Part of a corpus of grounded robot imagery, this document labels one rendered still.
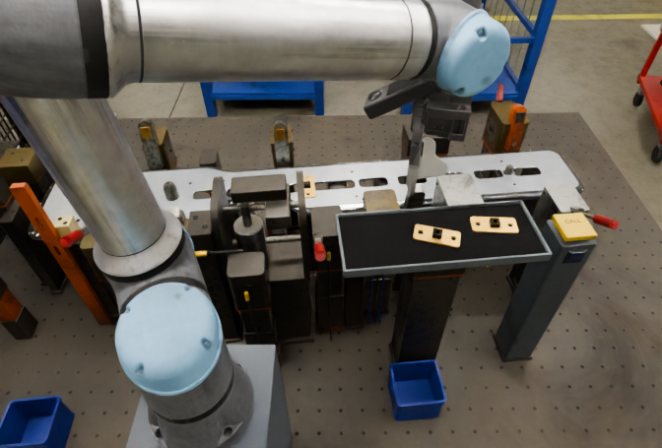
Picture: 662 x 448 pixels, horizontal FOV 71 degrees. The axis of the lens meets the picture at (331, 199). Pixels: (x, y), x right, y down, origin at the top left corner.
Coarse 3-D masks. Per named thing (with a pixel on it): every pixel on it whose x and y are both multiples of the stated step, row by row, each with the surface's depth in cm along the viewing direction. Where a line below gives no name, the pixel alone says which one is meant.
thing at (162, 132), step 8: (160, 128) 131; (160, 136) 128; (168, 136) 133; (160, 144) 126; (168, 144) 132; (144, 152) 127; (168, 152) 131; (168, 160) 131; (176, 160) 139; (160, 168) 131; (168, 168) 132
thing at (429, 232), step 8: (416, 224) 87; (416, 232) 86; (424, 232) 86; (432, 232) 84; (440, 232) 84; (448, 232) 86; (456, 232) 86; (424, 240) 84; (432, 240) 84; (440, 240) 84; (448, 240) 84; (456, 240) 84
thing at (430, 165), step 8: (424, 144) 70; (432, 144) 70; (424, 152) 70; (432, 152) 70; (424, 160) 70; (432, 160) 70; (440, 160) 70; (408, 168) 70; (416, 168) 70; (424, 168) 71; (432, 168) 70; (440, 168) 70; (408, 176) 71; (416, 176) 71; (424, 176) 71; (432, 176) 71; (408, 184) 72
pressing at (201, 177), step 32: (384, 160) 127; (448, 160) 126; (480, 160) 126; (512, 160) 126; (544, 160) 126; (160, 192) 118; (192, 192) 118; (320, 192) 118; (352, 192) 118; (480, 192) 117; (512, 192) 117; (32, 224) 111
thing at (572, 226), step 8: (560, 216) 89; (568, 216) 89; (576, 216) 89; (560, 224) 87; (568, 224) 87; (576, 224) 87; (584, 224) 87; (560, 232) 87; (568, 232) 86; (576, 232) 86; (584, 232) 86; (592, 232) 86; (568, 240) 86
